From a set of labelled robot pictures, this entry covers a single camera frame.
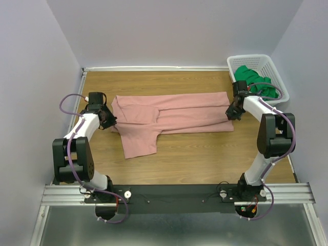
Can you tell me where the pink printed t shirt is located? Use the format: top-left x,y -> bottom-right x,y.
111,92 -> 234,159

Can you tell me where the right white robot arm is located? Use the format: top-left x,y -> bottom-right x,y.
225,80 -> 296,201

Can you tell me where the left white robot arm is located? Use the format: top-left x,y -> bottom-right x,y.
52,92 -> 119,202

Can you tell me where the white back edge strip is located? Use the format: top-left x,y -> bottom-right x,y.
83,66 -> 229,72

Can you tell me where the green t shirt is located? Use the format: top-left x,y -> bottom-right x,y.
234,65 -> 279,100

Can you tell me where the white plastic basket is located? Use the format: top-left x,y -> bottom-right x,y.
227,54 -> 290,106

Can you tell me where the aluminium left side rail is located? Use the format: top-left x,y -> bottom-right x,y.
52,71 -> 88,185

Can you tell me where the aluminium rail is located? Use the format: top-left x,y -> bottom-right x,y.
52,71 -> 88,185
41,183 -> 315,206

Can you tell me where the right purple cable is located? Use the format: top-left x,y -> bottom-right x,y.
239,82 -> 297,221

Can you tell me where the aluminium front rail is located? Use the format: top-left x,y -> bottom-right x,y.
41,183 -> 315,206

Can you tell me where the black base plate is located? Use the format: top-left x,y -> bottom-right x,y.
84,181 -> 267,219

